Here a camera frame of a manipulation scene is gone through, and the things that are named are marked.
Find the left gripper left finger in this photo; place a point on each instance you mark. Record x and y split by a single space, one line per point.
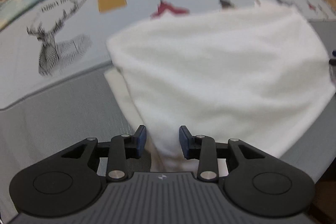
74 178

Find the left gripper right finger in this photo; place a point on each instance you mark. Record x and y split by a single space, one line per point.
250 178

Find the grey deer print bedsheet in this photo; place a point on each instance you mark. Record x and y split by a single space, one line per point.
54 94

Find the finger tip of the distant right gripper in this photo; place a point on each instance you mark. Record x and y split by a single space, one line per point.
332 61

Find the white t-shirt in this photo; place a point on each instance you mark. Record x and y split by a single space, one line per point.
260 74

